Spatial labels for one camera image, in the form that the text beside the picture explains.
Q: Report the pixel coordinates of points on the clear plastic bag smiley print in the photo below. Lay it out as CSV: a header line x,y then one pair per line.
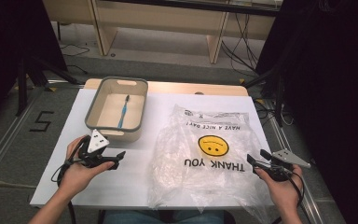
x,y
180,146

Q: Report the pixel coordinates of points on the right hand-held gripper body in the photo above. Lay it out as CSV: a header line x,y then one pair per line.
x,y
287,158

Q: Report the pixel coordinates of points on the beige storage bin grey rim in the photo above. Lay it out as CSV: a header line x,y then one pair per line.
x,y
115,109

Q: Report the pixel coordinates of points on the person's left hand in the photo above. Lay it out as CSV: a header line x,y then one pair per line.
x,y
74,177

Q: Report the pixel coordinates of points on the metal floor rail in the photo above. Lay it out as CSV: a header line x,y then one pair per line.
x,y
3,149
310,202

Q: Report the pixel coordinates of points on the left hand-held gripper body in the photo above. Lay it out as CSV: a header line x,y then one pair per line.
x,y
98,141

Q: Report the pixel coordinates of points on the light wooden desk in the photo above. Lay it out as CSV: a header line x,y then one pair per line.
x,y
155,17

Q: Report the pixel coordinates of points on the person's right hand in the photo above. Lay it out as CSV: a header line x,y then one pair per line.
x,y
284,194

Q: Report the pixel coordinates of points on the black metal stand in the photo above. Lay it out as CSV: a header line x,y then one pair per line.
x,y
276,81
21,84

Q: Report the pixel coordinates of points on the black curtain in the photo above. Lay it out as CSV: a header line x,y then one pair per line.
x,y
338,93
12,37

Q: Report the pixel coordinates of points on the person's legs in jeans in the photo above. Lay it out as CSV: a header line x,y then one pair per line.
x,y
143,217

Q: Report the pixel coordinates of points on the blue toothbrush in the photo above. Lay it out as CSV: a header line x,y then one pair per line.
x,y
123,113

